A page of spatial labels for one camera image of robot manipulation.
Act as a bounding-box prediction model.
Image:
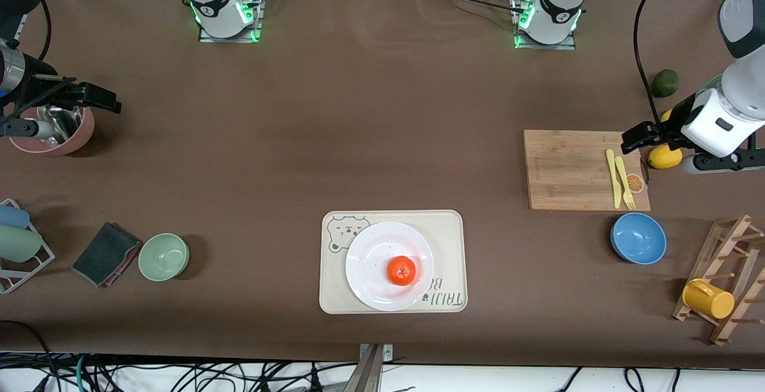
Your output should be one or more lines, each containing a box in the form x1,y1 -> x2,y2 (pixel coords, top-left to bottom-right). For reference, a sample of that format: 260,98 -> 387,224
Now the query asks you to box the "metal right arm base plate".
197,0 -> 265,44

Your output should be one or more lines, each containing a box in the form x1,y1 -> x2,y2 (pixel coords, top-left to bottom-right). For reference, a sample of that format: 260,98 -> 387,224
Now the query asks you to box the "orange mandarin fruit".
386,255 -> 417,287

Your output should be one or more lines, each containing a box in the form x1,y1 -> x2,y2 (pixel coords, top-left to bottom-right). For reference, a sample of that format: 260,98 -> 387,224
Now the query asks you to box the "yellow mug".
682,278 -> 736,320

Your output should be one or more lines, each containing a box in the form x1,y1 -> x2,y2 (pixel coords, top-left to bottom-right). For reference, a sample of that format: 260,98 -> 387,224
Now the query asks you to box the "blue bowl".
610,212 -> 668,265

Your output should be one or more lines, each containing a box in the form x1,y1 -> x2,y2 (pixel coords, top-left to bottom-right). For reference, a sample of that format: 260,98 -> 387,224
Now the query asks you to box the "pale green bowl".
138,233 -> 190,282

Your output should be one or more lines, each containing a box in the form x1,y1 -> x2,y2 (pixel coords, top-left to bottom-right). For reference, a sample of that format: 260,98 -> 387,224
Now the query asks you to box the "metal mounting bracket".
344,343 -> 395,392

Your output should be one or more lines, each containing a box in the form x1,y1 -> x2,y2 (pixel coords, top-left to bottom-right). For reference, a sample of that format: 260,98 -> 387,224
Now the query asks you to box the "white wire cup rack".
0,198 -> 56,295

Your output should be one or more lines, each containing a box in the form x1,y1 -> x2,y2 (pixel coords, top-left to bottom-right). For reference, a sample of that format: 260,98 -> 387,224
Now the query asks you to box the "wooden mug rack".
671,215 -> 765,346

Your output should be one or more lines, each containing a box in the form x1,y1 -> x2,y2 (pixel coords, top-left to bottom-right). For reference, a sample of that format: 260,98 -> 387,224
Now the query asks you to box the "metal scoop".
39,105 -> 81,145

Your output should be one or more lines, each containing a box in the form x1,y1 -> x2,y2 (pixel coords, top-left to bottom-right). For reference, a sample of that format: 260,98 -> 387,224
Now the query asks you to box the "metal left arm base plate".
512,0 -> 577,51

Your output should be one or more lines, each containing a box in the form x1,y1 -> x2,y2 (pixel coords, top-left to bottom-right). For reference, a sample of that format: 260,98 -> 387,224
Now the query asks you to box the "dark green lime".
651,69 -> 680,99

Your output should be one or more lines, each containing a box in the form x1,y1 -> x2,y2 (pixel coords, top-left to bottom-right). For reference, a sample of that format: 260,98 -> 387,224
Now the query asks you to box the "yellow plastic knife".
605,149 -> 623,209

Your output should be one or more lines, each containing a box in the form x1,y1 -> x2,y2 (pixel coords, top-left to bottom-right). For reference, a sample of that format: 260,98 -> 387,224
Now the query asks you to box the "light blue cup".
0,204 -> 30,229

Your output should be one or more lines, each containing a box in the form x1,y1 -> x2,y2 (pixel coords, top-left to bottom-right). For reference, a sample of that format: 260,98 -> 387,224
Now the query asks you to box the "pink bowl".
9,105 -> 96,157

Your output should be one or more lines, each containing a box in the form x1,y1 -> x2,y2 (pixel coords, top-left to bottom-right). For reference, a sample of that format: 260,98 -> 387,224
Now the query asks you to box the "bamboo cutting board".
523,130 -> 651,212

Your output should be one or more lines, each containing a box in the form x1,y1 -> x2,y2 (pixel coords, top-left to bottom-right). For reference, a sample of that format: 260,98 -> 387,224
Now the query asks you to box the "white round plate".
345,221 -> 434,313

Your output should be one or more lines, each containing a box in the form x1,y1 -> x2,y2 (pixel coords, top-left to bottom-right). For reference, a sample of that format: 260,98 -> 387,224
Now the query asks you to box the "pale green cup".
0,225 -> 44,263

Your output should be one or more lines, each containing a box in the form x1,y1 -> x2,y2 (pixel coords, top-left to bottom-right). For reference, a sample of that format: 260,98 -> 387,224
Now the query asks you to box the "yellow plastic fork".
614,156 -> 637,210

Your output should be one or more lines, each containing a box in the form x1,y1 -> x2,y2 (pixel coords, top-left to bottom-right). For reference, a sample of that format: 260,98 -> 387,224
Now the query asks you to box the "cream tray with bear print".
319,210 -> 469,315

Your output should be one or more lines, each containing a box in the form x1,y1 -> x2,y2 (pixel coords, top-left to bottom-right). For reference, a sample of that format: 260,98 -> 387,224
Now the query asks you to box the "folded dark grey cloth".
72,222 -> 142,289

